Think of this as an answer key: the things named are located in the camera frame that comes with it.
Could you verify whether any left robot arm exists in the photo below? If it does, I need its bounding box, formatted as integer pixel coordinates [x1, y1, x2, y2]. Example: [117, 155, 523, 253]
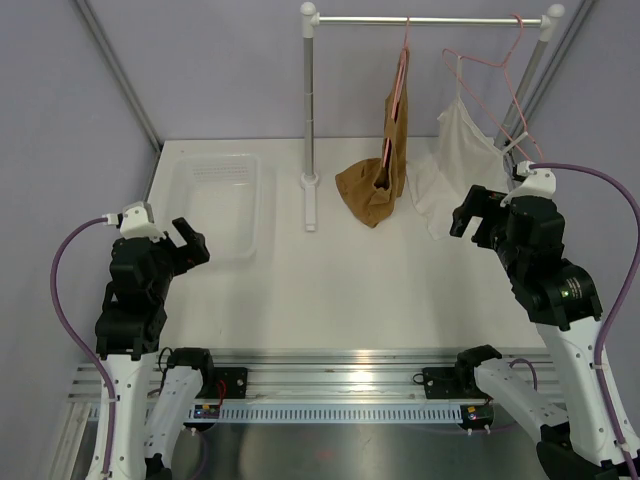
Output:
[88, 217, 216, 479]

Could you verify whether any white metal clothes rack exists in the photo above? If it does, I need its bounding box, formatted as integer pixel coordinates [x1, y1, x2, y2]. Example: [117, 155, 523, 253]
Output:
[300, 2, 565, 233]

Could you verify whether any pink wire hanger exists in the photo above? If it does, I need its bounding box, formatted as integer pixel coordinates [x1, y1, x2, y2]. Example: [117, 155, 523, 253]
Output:
[382, 18, 410, 182]
[442, 14, 552, 163]

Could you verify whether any brown tank top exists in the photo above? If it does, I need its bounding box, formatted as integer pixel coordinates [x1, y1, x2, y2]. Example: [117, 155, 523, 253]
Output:
[335, 52, 410, 228]

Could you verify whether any white camisole top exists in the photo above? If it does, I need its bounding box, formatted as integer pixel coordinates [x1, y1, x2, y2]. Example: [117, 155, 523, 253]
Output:
[406, 56, 507, 240]

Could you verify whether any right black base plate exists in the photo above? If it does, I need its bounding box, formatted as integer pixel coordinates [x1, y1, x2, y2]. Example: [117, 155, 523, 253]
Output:
[412, 367, 488, 401]

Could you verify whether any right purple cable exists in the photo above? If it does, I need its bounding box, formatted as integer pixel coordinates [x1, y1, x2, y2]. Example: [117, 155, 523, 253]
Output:
[533, 162, 640, 469]

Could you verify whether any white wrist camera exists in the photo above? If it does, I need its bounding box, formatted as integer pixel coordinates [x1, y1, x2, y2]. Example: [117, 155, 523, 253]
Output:
[102, 201, 167, 243]
[501, 161, 556, 207]

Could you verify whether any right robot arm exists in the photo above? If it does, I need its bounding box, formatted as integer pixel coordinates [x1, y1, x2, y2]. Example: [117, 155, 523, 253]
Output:
[450, 185, 639, 479]

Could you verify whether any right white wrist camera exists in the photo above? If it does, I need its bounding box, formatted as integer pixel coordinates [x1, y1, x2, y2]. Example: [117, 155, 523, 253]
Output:
[501, 161, 556, 207]

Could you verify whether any white slotted cable duct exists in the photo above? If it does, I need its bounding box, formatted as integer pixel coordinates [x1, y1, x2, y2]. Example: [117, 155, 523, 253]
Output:
[89, 403, 464, 425]

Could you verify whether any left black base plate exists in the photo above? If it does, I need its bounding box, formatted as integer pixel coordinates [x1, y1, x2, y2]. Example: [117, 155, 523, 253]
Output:
[213, 367, 249, 400]

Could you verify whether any aluminium mounting rail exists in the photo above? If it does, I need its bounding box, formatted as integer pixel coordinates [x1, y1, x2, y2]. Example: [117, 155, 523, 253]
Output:
[67, 348, 563, 404]

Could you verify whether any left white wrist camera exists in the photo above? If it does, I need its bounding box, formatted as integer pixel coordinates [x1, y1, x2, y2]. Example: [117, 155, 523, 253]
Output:
[102, 201, 167, 243]

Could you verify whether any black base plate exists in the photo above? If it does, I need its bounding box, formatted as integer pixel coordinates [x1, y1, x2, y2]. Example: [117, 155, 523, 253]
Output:
[213, 367, 249, 400]
[412, 367, 488, 401]

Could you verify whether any clear plastic basket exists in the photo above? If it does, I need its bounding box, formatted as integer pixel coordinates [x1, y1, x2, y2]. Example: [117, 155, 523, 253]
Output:
[158, 154, 262, 264]

